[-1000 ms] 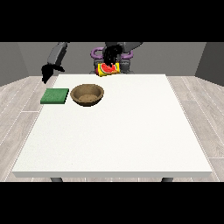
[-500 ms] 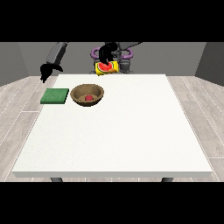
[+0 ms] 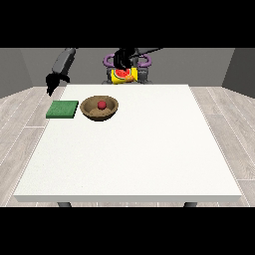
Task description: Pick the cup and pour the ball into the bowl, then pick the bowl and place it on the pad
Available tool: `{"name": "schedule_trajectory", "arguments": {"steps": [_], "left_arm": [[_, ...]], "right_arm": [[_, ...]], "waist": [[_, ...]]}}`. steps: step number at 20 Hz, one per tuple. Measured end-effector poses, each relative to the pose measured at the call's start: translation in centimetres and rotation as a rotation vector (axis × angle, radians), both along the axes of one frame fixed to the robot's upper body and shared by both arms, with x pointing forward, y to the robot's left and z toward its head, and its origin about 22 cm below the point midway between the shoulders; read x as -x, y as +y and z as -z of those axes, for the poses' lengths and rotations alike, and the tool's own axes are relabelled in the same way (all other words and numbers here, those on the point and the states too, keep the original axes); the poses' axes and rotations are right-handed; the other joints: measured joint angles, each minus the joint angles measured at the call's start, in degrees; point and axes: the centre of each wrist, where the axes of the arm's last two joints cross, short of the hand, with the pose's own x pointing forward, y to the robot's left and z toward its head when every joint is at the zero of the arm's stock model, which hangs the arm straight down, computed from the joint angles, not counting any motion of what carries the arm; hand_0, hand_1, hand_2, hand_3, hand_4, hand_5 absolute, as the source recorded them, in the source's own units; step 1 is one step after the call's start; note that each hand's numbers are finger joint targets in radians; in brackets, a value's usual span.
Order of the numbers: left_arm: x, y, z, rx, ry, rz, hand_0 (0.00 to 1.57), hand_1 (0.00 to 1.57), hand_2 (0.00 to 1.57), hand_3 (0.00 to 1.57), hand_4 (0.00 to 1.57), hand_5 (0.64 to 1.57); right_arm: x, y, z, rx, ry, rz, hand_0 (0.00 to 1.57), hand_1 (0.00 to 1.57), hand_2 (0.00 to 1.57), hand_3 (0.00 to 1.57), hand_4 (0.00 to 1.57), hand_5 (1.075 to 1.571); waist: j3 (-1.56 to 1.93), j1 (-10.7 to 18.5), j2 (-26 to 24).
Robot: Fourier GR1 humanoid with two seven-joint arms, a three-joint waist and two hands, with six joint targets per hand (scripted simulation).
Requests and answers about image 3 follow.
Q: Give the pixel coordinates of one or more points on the small red ball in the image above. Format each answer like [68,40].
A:
[102,105]

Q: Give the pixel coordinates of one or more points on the yellow cup with melon print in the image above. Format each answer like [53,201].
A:
[123,75]

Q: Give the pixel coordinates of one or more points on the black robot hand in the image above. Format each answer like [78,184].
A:
[122,59]
[53,81]

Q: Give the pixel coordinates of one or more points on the green square pad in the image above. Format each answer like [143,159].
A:
[62,109]

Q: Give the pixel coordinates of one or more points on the brown wooden bowl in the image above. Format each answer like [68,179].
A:
[99,113]

